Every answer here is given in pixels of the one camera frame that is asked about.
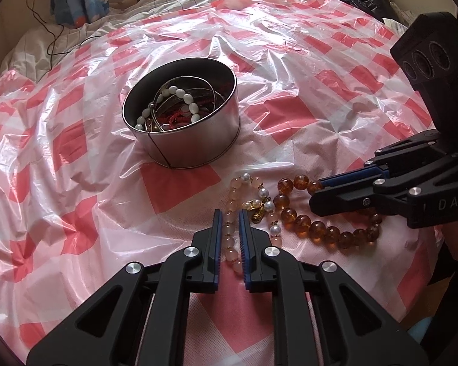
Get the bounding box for red white checkered plastic sheet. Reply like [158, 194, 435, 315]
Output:
[0, 0, 433, 360]

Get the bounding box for pearl and gold charm bracelet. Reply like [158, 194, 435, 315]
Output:
[239, 172, 283, 237]

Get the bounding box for large amber bead bracelet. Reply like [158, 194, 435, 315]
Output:
[272, 173, 383, 250]

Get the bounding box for white bead bracelet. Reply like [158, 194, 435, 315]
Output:
[134, 84, 203, 131]

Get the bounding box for white papers beside bed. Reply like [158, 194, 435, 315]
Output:
[383, 2, 418, 36]

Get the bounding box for pale pink bead bracelet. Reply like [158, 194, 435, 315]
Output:
[222, 176, 284, 275]

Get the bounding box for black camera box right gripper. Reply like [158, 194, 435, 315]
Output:
[391, 12, 458, 147]

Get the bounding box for round stainless steel tin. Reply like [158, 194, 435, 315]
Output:
[122, 58, 241, 169]

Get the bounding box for silver wire bangle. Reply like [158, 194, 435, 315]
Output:
[136, 75, 217, 132]

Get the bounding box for black charger cable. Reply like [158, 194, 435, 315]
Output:
[25, 0, 100, 70]

